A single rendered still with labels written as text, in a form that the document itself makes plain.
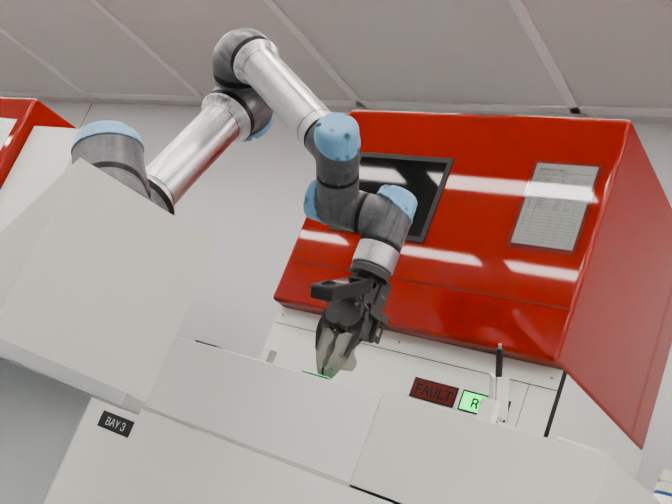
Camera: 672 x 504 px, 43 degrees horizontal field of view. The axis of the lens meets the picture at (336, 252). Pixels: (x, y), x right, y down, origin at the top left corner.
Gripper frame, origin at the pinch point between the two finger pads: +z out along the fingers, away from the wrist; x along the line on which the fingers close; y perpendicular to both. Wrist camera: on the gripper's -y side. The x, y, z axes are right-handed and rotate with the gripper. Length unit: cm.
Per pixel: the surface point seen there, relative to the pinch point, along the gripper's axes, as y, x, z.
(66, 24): 122, 360, -178
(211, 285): 207, 249, -65
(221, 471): -4.0, 9.0, 20.5
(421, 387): 58, 16, -13
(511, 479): -4.0, -38.6, 7.5
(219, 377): -4.0, 17.6, 6.2
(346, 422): -4.0, -10.6, 7.0
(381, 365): 58, 29, -16
